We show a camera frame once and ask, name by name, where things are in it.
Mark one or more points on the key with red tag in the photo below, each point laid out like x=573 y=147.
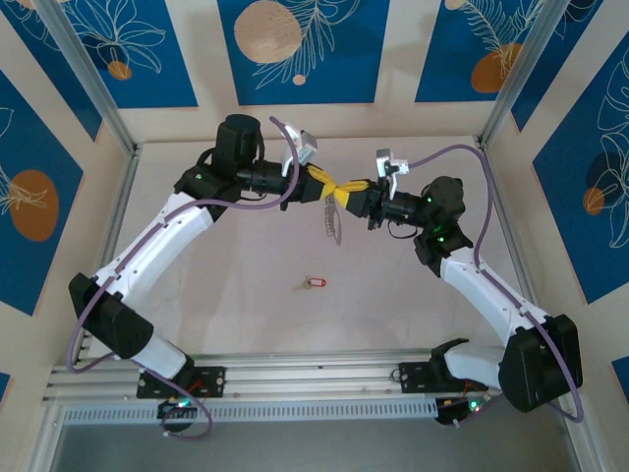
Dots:
x=318 y=283

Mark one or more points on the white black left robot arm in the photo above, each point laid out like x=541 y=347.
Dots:
x=157 y=241

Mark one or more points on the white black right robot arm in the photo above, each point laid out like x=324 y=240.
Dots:
x=486 y=290

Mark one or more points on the clear plastic tube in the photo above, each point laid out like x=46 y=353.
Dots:
x=511 y=74

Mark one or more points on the grey metal shelf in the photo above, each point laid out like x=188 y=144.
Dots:
x=314 y=450

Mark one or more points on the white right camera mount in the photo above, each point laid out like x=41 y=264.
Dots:
x=399 y=167

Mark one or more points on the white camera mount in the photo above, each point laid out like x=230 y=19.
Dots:
x=290 y=134
x=399 y=167

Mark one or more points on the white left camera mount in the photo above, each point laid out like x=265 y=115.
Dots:
x=290 y=134

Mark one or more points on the aluminium side rail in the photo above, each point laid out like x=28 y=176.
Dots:
x=118 y=206
x=511 y=221

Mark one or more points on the aluminium corner post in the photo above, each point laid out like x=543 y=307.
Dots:
x=91 y=78

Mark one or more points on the aluminium front rail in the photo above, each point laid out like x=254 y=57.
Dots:
x=314 y=378

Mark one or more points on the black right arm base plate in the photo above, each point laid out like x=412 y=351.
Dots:
x=413 y=378

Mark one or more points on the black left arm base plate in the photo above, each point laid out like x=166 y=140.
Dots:
x=211 y=381

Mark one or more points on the aluminium front frame leg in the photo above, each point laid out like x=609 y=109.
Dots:
x=44 y=437
x=582 y=432

